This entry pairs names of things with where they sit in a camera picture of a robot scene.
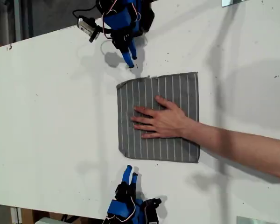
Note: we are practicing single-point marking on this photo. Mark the grey white-striped towel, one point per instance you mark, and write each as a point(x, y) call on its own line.
point(135, 93)

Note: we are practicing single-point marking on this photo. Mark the person's hand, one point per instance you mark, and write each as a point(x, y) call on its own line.
point(168, 121)

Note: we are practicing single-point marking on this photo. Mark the white plastic container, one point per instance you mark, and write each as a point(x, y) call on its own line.
point(50, 221)

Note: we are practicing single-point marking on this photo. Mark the grey metal pole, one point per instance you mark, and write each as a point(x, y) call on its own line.
point(17, 21)

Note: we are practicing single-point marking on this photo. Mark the white table leg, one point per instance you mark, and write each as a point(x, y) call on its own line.
point(16, 215)

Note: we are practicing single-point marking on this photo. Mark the black camera box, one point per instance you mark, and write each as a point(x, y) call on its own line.
point(86, 26)
point(151, 203)

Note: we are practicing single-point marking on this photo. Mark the black camera stalk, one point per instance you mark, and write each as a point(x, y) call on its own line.
point(95, 32)

